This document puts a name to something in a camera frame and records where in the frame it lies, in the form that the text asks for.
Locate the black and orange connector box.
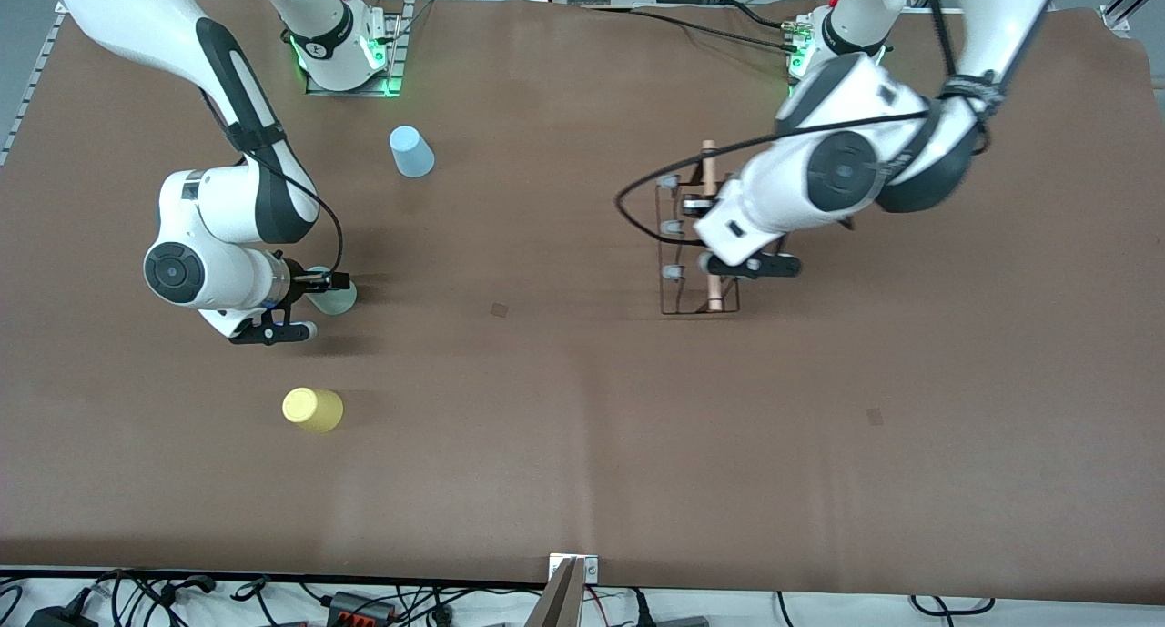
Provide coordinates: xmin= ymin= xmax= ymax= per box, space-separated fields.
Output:
xmin=328 ymin=591 xmax=398 ymax=624

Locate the aluminium arm base plate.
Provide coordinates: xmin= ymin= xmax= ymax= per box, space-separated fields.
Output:
xmin=303 ymin=0 xmax=408 ymax=98

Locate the black wire cup holder rack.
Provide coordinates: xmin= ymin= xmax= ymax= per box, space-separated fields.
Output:
xmin=657 ymin=139 xmax=741 ymax=317

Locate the grey camera support beam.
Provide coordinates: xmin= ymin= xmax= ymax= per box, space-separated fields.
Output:
xmin=523 ymin=559 xmax=585 ymax=627

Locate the light blue plastic cup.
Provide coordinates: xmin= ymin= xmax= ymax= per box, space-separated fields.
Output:
xmin=389 ymin=125 xmax=436 ymax=179

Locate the yellow plastic cup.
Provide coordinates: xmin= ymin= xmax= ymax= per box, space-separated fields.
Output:
xmin=282 ymin=387 xmax=345 ymax=434

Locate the mint green plastic cup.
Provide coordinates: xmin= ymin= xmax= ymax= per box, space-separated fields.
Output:
xmin=308 ymin=266 xmax=359 ymax=317

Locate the long black table cable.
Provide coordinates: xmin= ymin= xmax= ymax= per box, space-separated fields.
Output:
xmin=582 ymin=4 xmax=806 ymax=56

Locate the small aluminium edge bracket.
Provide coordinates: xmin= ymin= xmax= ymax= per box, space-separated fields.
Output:
xmin=549 ymin=554 xmax=600 ymax=584

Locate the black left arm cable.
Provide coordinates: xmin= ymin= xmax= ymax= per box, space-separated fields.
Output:
xmin=615 ymin=0 xmax=1007 ymax=246

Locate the black power adapter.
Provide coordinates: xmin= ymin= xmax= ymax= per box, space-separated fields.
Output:
xmin=25 ymin=604 xmax=99 ymax=627

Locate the perforated aluminium rail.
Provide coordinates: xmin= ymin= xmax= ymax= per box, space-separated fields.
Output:
xmin=0 ymin=8 xmax=69 ymax=168

